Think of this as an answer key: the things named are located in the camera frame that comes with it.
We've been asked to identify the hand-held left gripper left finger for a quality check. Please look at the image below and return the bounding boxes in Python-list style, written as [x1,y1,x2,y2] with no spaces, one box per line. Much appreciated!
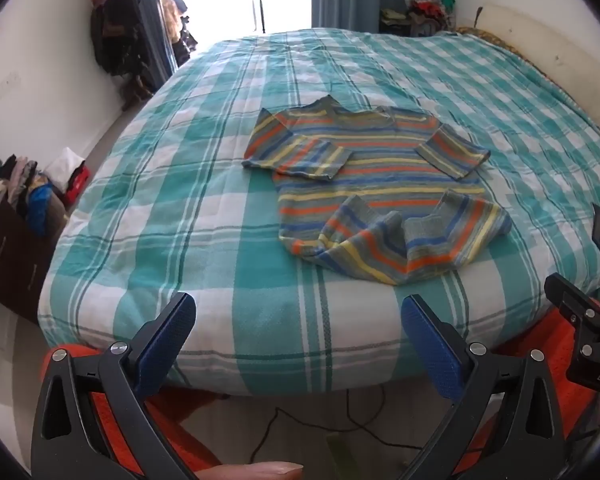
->
[30,291,201,480]

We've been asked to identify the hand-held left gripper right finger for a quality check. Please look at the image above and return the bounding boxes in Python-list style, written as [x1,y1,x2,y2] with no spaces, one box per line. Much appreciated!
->
[400,294,567,480]

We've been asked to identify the striped knit sweater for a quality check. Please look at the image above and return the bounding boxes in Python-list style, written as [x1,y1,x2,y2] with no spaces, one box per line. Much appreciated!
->
[242,95,512,287]

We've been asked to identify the hanging clothes at left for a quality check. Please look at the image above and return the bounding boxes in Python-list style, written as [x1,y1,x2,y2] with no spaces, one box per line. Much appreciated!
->
[0,147,92,237]

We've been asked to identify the colourful clothes heap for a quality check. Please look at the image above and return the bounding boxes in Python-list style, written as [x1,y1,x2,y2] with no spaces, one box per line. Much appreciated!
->
[379,0,457,37]

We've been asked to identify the clothes by doorway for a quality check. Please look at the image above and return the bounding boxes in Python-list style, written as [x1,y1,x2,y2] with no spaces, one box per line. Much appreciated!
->
[159,0,199,67]

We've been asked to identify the hanging dark clothes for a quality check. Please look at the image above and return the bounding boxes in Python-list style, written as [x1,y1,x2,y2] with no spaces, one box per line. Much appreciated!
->
[89,0,157,98]

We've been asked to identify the person's left hand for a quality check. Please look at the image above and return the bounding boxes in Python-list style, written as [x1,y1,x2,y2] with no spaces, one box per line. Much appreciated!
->
[194,461,306,480]

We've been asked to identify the brown dresser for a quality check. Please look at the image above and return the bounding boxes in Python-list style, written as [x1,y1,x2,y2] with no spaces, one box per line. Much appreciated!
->
[0,200,68,323]

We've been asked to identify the cream headboard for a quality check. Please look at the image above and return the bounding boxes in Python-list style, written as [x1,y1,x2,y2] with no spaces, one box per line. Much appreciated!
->
[455,4,600,153]

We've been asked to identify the black cable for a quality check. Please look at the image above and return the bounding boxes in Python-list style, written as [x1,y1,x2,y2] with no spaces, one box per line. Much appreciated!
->
[249,385,407,464]

